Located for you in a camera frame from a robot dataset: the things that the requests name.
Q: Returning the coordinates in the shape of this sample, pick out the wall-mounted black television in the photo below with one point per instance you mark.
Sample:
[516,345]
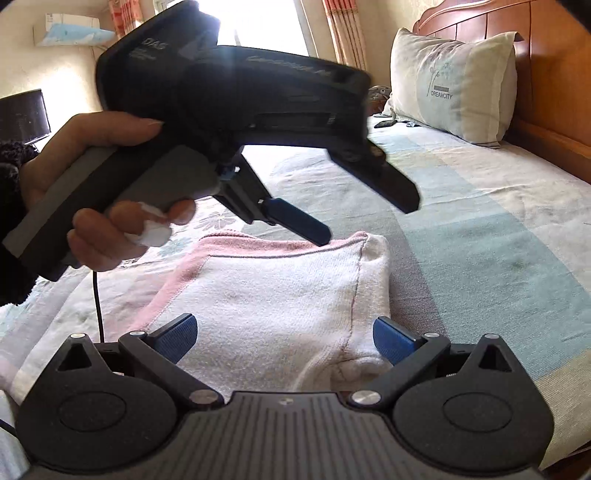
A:
[23,115]

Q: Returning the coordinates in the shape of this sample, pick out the pink and white knit sweater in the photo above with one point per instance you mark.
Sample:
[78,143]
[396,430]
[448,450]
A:
[277,300]

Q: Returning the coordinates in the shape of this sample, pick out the grey-green bundle on stand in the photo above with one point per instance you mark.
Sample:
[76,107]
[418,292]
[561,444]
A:
[379,92]

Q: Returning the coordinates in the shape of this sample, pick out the small wooden bedside stand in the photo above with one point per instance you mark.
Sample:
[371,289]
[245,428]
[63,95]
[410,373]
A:
[376,107]

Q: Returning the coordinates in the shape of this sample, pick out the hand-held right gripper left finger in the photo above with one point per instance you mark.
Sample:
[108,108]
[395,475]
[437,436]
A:
[178,339]

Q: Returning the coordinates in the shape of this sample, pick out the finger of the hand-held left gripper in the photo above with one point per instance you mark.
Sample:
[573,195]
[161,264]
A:
[388,180]
[300,221]

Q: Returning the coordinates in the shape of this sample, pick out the large printed pastel pillow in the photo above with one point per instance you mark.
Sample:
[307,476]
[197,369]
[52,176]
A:
[452,87]

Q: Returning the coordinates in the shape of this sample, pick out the person's left hand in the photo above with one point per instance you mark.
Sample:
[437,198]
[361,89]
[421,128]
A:
[83,134]

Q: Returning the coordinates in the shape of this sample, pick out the orange patterned curtain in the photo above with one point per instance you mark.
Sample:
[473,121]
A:
[346,32]
[122,18]

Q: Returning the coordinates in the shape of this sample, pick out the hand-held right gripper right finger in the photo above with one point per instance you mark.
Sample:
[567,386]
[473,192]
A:
[392,339]

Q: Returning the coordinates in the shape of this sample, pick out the white wall air conditioner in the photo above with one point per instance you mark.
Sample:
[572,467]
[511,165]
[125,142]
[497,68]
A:
[69,27]

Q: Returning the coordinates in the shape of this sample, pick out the window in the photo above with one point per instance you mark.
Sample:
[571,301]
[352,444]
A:
[277,27]

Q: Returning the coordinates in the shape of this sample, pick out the white finger bandage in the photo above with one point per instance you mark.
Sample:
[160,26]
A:
[152,228]

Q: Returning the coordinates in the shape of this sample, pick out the bed with striped sheet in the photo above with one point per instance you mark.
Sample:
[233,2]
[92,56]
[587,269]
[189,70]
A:
[485,230]

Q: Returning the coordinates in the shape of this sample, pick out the black phone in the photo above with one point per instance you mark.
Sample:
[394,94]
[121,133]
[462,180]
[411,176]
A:
[383,123]

